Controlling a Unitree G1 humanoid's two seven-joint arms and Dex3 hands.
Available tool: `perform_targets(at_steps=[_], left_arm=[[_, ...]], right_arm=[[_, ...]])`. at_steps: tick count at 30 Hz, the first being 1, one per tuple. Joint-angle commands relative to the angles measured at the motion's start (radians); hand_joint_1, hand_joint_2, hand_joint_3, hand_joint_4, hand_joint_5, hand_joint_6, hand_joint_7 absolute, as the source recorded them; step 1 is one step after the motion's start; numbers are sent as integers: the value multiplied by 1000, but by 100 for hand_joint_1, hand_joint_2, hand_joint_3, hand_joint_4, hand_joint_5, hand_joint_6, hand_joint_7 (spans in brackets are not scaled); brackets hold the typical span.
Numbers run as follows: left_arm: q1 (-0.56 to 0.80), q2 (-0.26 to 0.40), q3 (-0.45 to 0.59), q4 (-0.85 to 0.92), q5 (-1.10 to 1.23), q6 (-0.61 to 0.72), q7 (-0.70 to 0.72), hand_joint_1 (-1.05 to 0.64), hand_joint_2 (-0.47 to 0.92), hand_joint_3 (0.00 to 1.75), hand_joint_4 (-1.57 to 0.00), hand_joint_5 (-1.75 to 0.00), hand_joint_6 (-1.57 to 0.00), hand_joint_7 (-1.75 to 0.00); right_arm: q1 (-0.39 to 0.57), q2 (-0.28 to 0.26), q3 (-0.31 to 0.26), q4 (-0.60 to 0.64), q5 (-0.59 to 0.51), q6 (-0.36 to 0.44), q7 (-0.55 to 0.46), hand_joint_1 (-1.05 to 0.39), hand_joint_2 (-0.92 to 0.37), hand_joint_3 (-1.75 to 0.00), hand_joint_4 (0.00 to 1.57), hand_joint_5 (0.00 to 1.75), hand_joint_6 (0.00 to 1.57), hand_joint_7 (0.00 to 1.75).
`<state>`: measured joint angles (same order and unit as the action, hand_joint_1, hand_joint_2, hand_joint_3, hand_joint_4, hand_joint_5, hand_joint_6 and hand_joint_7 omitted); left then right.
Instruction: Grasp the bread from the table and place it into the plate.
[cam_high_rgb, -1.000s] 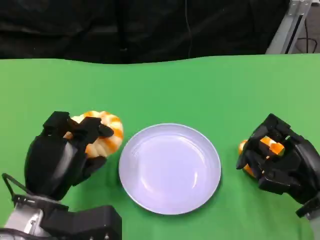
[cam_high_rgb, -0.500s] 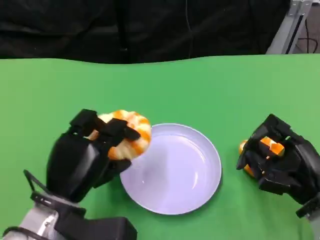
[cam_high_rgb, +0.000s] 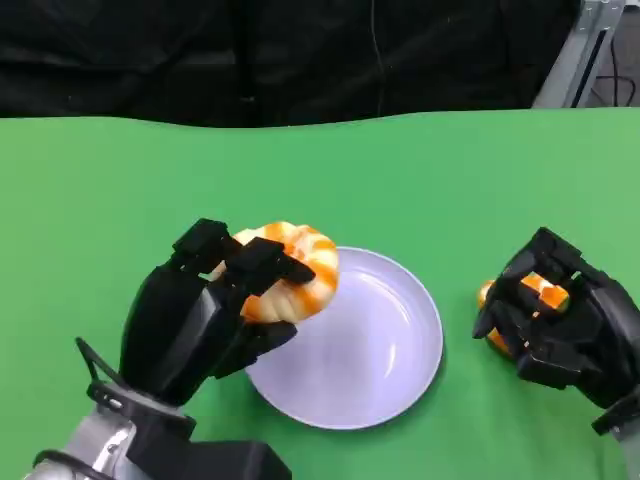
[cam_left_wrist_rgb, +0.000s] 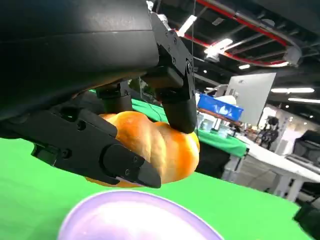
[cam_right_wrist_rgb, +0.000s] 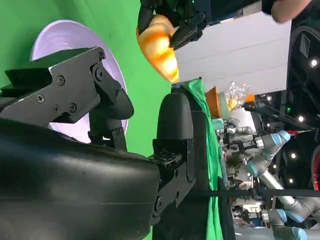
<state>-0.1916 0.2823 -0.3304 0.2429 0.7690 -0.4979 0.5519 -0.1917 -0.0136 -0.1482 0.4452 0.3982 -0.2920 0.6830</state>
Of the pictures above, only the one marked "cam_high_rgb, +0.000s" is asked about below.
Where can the green table cloth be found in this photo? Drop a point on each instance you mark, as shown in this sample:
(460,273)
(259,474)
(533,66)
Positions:
(320,190)

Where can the aluminium frame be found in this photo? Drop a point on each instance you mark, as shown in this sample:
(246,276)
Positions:
(565,75)

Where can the small orange bread roll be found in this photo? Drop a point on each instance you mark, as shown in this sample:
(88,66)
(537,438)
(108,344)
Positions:
(550,297)

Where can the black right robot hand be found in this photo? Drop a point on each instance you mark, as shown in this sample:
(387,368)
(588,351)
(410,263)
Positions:
(590,330)

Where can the lilac plate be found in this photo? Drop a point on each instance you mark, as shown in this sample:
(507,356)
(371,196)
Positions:
(360,360)

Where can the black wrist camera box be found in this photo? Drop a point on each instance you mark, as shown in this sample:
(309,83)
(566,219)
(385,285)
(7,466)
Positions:
(225,462)

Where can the black drape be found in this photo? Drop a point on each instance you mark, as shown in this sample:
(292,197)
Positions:
(150,60)

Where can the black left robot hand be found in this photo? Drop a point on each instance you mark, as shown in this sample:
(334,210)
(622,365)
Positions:
(165,325)

